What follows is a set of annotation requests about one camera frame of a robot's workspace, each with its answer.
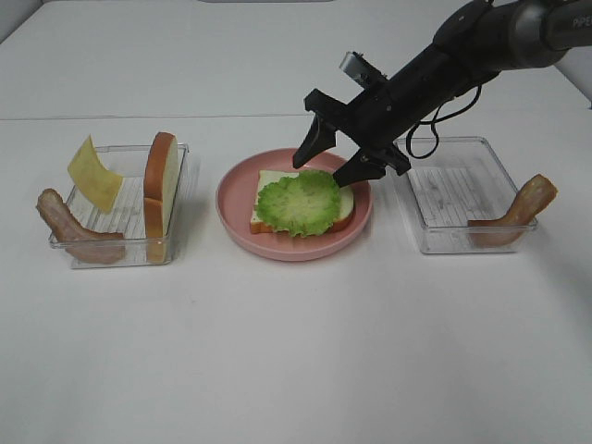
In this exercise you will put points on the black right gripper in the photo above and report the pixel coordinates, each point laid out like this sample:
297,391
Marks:
367,121

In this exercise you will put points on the bread slice from tray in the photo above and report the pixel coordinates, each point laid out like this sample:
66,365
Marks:
268,176

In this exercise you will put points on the green lettuce leaf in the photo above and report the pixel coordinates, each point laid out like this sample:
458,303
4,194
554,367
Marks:
305,205

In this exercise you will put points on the bacon strip from tray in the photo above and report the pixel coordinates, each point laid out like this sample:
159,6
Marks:
67,228
534,196

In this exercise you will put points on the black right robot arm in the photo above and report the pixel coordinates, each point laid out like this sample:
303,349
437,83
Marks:
472,47

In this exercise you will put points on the clear right plastic tray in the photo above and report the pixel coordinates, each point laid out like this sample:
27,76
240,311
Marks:
462,180

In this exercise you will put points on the clear plastic tray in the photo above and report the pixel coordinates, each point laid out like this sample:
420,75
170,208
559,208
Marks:
462,180
127,215

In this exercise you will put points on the pink round plate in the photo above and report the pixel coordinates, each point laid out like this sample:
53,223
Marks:
235,197

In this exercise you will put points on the bread slice in left tray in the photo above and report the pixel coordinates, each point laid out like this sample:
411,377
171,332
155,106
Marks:
159,187

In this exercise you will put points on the yellow cheese slice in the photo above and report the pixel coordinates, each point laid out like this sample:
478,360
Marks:
98,184

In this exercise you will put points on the clear left plastic tray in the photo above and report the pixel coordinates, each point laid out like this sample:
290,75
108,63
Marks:
127,215

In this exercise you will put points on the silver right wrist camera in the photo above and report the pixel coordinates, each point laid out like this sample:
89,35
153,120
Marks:
361,71

